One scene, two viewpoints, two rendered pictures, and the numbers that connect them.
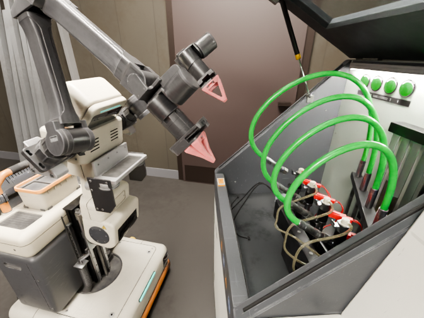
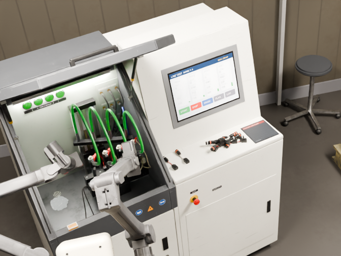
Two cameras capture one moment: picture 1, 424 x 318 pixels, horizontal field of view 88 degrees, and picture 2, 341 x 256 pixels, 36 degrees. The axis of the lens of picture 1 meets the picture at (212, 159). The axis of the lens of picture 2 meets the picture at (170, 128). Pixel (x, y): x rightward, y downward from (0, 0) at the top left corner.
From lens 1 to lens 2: 253 cm
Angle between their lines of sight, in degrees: 89
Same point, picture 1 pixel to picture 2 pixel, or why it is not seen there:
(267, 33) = not seen: outside the picture
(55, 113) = (141, 225)
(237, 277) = (155, 191)
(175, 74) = (131, 144)
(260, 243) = not seen: hidden behind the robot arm
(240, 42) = not seen: outside the picture
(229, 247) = (138, 199)
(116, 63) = (131, 163)
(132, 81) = (136, 160)
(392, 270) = (154, 131)
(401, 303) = (161, 133)
